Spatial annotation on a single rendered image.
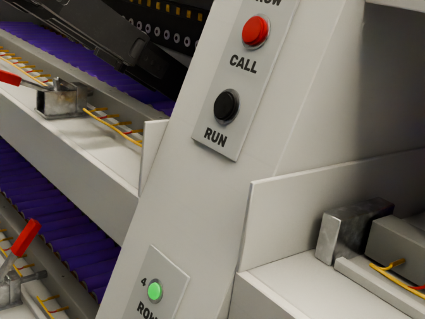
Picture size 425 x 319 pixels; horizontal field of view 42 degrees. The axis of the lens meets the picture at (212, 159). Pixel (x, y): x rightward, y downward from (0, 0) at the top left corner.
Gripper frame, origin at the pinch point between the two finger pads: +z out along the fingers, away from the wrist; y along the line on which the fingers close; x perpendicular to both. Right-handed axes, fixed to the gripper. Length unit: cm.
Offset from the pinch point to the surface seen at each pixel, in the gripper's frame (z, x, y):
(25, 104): -3.5, 8.3, 8.5
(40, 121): -4.2, 8.6, 3.3
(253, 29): -7.2, -2.8, -17.7
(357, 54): -4.2, -4.0, -22.3
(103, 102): -0.1, 4.6, 2.8
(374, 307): -0.7, 6.7, -27.9
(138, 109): -0.2, 3.6, -2.5
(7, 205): 6.3, 20.8, 19.8
